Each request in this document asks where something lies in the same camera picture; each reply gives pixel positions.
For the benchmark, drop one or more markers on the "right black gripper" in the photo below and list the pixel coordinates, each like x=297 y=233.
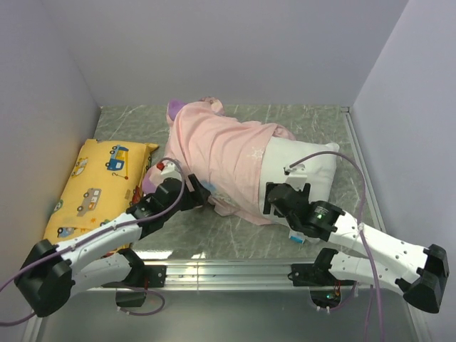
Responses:
x=267 y=204

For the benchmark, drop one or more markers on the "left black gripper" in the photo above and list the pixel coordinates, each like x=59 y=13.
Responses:
x=197 y=197

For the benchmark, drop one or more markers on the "pink pillowcase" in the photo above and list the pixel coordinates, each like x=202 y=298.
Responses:
x=224 y=154

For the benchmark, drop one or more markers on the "white pillow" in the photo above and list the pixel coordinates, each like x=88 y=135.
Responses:
x=319 y=161

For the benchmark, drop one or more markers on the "purple princess print pillowcase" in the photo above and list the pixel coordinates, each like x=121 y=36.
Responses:
x=160 y=142

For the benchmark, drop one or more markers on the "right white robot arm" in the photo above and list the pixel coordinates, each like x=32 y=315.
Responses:
x=418 y=273

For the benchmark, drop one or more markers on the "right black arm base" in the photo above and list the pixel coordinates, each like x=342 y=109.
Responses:
x=325 y=290

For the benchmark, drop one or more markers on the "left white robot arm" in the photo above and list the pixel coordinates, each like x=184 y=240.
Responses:
x=53 y=273

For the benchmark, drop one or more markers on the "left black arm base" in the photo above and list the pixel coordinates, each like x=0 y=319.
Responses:
x=132 y=293

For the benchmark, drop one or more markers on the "yellow car print pillow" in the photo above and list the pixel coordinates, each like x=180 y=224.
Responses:
x=104 y=182

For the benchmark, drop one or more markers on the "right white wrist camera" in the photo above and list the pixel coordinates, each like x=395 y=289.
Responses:
x=296 y=176

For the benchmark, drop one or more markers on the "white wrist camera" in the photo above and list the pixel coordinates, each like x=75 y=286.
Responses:
x=163 y=170
x=296 y=176

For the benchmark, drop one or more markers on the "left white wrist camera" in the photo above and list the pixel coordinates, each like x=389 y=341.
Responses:
x=163 y=170

